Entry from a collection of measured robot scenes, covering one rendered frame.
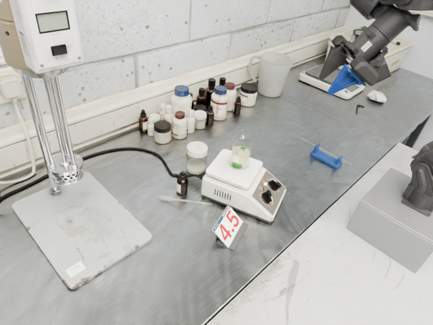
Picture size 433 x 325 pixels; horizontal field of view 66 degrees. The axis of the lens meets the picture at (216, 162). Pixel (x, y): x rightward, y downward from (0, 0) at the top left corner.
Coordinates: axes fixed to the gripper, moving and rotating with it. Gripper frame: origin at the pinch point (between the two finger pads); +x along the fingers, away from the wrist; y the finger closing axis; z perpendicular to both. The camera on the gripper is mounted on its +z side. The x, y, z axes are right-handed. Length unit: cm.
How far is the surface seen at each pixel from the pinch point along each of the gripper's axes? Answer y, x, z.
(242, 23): 64, 16, -11
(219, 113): 30.2, 38.1, -4.8
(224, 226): -21.5, 38.0, -2.3
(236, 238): -22.9, 38.3, 1.5
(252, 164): -4.6, 29.0, 0.0
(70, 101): 11, 53, -47
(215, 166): -7.2, 34.4, -8.3
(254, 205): -15.6, 32.5, 2.6
